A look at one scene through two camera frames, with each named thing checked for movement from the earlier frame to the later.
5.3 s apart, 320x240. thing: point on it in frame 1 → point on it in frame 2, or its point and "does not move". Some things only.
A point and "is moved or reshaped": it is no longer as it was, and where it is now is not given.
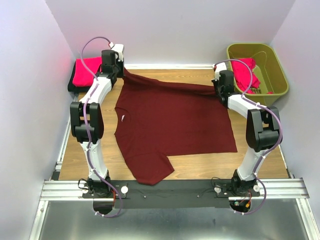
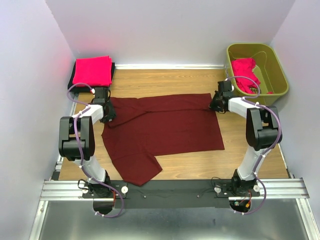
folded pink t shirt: (82, 77) does not move
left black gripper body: (118, 68) → (112, 113)
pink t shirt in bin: (243, 75) does not move
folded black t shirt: (72, 88) does not move
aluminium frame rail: (168, 66) does not move
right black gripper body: (217, 88) → (215, 103)
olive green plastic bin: (273, 85) does not move
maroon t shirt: (155, 119) is moved or reshaped
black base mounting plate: (175, 194) does not move
